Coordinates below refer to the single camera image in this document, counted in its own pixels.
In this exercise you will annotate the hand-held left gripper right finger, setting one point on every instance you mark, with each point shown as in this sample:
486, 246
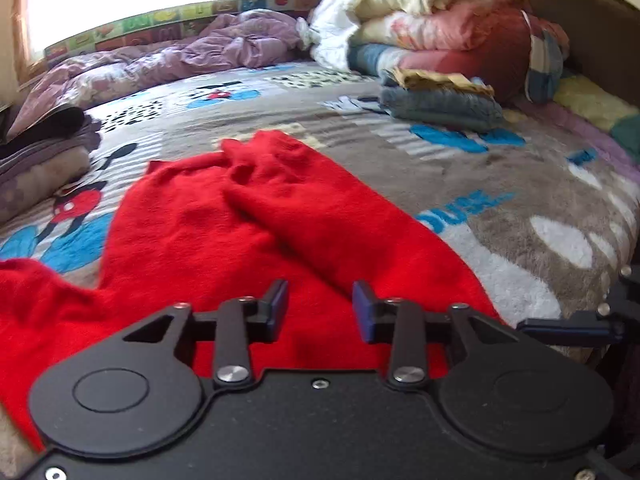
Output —
362, 310

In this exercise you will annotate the pink floral quilt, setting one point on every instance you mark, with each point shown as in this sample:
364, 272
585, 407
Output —
440, 25

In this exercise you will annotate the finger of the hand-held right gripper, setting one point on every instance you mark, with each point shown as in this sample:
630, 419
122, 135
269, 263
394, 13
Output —
565, 331

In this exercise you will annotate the folded yellow garment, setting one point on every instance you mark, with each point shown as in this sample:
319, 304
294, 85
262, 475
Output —
430, 79

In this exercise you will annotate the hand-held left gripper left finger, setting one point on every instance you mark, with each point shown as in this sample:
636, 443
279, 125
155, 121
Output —
280, 310

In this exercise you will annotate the folded blue jeans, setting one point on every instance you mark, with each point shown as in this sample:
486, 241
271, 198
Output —
440, 107

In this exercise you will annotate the purple quilt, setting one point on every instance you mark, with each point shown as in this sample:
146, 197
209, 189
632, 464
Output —
225, 45

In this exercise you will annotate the colourful alphabet foam panel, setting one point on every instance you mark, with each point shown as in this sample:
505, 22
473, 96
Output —
150, 20

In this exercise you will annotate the brown headboard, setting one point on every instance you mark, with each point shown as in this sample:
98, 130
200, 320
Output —
600, 35

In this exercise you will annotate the red sweater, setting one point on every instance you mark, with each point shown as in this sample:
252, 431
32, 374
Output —
200, 220

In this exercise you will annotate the yellow green pillow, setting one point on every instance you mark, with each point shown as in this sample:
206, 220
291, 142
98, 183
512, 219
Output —
590, 100

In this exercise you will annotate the cartoon printed blanket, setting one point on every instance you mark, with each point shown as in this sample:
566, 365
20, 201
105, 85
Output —
500, 200

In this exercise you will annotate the red plaid quilt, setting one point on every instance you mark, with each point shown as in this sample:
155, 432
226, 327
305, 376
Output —
500, 60

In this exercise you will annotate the white quilt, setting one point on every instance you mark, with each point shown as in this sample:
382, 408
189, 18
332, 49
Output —
335, 25

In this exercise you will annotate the black cloth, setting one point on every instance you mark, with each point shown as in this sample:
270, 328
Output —
55, 125

